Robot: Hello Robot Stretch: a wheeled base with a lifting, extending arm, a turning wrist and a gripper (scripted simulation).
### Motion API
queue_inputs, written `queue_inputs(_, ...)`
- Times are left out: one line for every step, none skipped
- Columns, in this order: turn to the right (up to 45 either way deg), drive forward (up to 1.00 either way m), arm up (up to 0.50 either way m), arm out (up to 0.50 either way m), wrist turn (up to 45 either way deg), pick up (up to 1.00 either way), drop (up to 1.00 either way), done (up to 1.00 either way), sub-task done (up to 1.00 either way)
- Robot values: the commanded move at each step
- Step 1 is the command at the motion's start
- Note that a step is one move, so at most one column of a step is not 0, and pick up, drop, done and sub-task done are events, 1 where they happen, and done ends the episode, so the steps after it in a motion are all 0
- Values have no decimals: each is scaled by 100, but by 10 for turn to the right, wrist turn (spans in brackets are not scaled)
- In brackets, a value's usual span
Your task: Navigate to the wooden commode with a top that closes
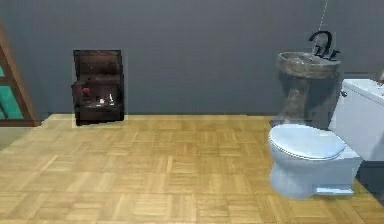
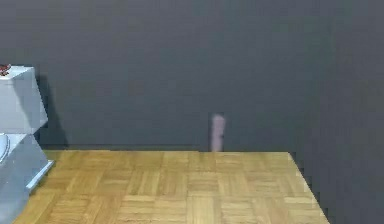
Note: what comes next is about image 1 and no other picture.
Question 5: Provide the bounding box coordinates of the dark wooden commode with lid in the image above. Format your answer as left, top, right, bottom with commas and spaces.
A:
70, 49, 126, 127

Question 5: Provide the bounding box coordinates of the white toilet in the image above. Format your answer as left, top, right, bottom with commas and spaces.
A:
267, 78, 384, 200

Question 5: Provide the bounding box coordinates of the black sink faucet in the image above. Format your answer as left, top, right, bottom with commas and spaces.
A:
308, 30, 341, 62

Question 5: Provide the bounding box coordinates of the brown wooden room door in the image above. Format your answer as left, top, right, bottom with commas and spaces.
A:
0, 24, 42, 128

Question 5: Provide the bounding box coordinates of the brown stone pedestal sink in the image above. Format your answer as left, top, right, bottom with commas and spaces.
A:
275, 51, 343, 126

